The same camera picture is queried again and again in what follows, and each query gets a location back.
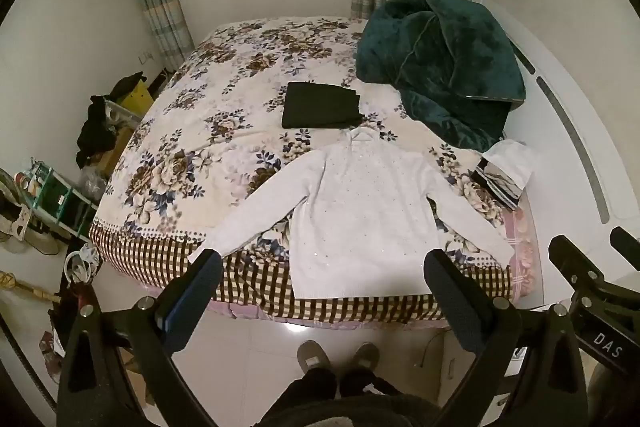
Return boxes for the stack of folded striped clothes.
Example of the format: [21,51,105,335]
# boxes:
[472,139,537,211]

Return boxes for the person's shoe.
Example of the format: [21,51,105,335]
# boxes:
[297,340,331,376]
[347,342,380,374]

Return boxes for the black folded pants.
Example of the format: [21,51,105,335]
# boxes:
[281,82,362,130]

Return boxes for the green frame rack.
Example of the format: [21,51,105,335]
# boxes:
[24,158,99,241]

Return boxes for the small black cloth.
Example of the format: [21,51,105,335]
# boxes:
[109,74,147,102]

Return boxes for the bed with floral sheet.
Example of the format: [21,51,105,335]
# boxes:
[89,16,543,325]

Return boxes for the large black draped cloth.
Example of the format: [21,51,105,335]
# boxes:
[75,94,126,168]

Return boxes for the person's right shoe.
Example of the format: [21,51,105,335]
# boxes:
[347,342,380,374]

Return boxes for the yellow box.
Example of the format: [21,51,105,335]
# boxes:
[117,79,154,116]

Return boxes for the white coiled cable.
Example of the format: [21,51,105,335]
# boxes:
[64,243,104,284]

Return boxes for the white curved headboard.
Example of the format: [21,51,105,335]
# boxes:
[470,0,640,308]

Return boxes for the brown cardboard box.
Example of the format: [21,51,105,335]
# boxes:
[94,127,134,178]

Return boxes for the clear plastic bin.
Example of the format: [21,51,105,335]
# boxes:
[102,99,143,134]

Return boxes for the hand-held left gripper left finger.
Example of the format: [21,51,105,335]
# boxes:
[57,249,223,427]

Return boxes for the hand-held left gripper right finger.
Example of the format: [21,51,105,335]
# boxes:
[424,248,587,427]

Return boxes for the person's right leg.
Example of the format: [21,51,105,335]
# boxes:
[339,368,418,410]

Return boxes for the white beaded sweater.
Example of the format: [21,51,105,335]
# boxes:
[187,127,513,300]

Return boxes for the person's left shoe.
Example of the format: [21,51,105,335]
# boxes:
[297,340,331,376]

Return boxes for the wooden stick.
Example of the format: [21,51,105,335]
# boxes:
[0,271,62,304]

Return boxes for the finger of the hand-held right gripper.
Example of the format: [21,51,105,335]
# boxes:
[548,234,608,293]
[611,227,640,259]

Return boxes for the clear plastic bag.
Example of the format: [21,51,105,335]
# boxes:
[80,164,109,204]

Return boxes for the dark green plush blanket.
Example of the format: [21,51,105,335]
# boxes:
[354,0,527,152]

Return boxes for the person's leg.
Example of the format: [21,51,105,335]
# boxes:
[261,367,339,427]
[339,368,418,410]

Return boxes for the person's left leg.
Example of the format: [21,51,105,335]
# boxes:
[261,367,339,427]

